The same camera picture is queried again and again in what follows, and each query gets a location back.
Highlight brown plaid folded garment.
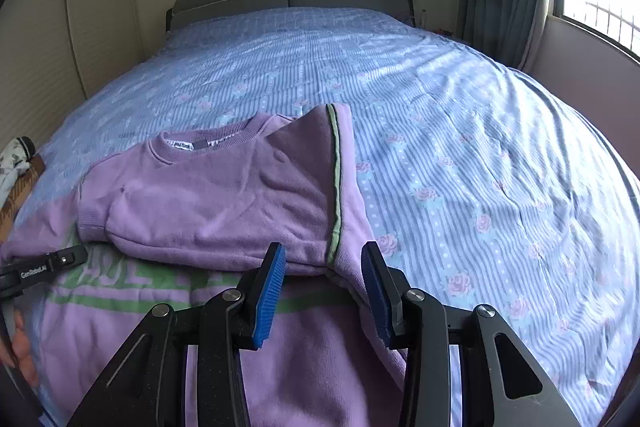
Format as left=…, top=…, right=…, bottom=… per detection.
left=0, top=155, right=46, bottom=243

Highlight cream wardrobe doors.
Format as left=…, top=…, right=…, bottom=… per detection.
left=1, top=0, right=144, bottom=144

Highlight purple sweatshirt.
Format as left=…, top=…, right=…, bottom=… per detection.
left=1, top=103, right=404, bottom=426

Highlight blue floral bed sheet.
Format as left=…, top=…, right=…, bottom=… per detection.
left=1, top=8, right=639, bottom=426

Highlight white patterned folded garment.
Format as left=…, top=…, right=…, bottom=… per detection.
left=0, top=136, right=36, bottom=207

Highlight person's left hand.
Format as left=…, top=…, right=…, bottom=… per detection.
left=1, top=307, right=39, bottom=388

